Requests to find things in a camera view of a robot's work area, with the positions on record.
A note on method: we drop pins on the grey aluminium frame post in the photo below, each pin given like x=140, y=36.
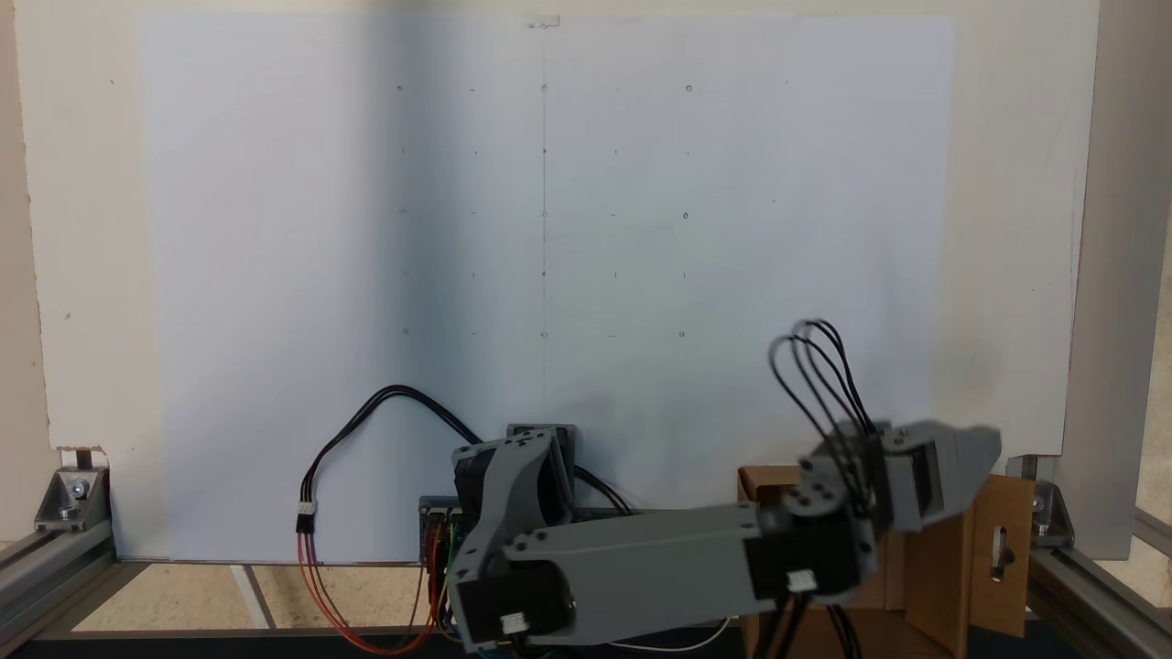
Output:
x=1117, y=275

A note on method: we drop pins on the grey aluminium frame rail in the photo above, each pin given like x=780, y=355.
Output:
x=46, y=572
x=1099, y=604

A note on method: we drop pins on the brown cardboard box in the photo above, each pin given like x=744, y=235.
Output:
x=998, y=549

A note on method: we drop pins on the clear tape piece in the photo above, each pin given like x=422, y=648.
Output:
x=542, y=20

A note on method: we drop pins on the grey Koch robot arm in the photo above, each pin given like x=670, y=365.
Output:
x=641, y=567

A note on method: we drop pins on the metal corner bracket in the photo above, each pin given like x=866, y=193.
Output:
x=66, y=499
x=1053, y=517

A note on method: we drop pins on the grey wedge gripper finger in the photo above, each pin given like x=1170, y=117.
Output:
x=966, y=462

